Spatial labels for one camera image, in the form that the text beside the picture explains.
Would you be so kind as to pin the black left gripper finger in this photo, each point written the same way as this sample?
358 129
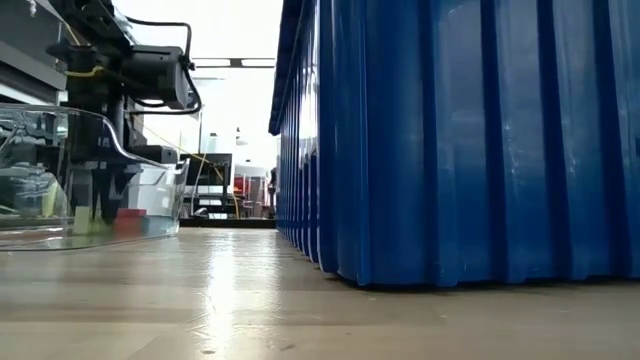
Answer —
112 190
82 185

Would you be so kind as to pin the lime block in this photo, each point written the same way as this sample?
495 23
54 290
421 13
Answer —
83 220

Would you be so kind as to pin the red block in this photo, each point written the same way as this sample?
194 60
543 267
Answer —
131 220

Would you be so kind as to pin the teal plastic item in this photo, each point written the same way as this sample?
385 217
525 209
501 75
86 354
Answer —
160 226

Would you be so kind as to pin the blue plastic bin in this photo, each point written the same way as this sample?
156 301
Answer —
450 150

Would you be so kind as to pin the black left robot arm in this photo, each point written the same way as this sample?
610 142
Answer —
95 20

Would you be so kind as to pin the grey folding table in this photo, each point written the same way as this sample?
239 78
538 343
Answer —
25 65

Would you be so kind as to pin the black desk with equipment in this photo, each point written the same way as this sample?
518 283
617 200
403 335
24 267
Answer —
210 170

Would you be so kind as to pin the red chair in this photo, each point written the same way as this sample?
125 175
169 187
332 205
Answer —
242 187

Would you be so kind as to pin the ceiling light fixture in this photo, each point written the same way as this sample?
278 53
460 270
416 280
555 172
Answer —
232 62

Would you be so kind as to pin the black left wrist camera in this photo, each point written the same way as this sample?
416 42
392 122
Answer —
155 75

